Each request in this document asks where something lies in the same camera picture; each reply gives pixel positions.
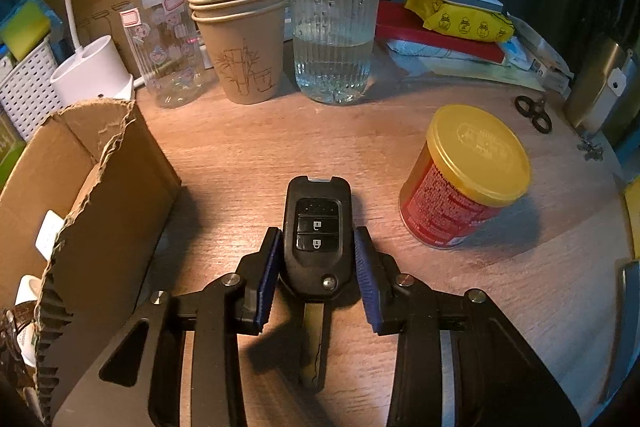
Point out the torn cardboard box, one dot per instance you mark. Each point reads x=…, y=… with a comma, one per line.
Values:
x=125, y=177

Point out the black smartphone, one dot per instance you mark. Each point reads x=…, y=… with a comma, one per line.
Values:
x=627, y=332

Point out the black car key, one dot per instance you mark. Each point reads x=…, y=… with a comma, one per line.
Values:
x=315, y=227

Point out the steel tumbler with tag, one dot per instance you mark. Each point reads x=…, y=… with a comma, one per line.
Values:
x=600, y=87

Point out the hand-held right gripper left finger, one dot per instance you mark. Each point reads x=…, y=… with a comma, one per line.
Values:
x=265, y=277

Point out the blue and white packet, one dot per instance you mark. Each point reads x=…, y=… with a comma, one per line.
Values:
x=515, y=54

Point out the black scissors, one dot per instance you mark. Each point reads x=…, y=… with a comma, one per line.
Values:
x=535, y=114

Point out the small metal keys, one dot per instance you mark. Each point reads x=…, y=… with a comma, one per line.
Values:
x=591, y=149

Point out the red book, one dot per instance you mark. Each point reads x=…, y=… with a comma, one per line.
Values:
x=400, y=22

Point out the clear bottle with stickers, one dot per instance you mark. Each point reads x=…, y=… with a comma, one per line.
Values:
x=167, y=57

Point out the yellow green sponge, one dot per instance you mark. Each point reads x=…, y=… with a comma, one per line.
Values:
x=22, y=32

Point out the white carton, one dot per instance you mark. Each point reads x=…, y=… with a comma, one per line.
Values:
x=547, y=57

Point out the red can with yellow lid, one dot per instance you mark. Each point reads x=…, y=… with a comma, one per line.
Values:
x=465, y=172

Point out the white woven basket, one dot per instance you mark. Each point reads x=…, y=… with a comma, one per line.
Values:
x=27, y=92

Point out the white desk lamp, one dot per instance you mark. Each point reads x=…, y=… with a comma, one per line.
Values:
x=92, y=72

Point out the green printed box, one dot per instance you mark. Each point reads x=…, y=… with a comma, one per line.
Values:
x=10, y=152

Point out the yellow wet wipes pack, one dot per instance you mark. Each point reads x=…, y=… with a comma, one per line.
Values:
x=460, y=19

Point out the white power adapter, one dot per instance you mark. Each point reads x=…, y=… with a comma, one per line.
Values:
x=27, y=342

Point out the clear plastic water bottle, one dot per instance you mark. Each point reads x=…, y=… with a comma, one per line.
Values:
x=332, y=32

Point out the pile of papers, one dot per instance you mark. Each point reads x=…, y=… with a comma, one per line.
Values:
x=450, y=64

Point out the yellow and white tissue box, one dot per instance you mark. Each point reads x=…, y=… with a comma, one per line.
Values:
x=632, y=217

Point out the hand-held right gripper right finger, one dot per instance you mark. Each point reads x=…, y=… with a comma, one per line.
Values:
x=367, y=279

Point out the stack of brown paper cups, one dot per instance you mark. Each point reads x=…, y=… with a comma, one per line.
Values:
x=245, y=52

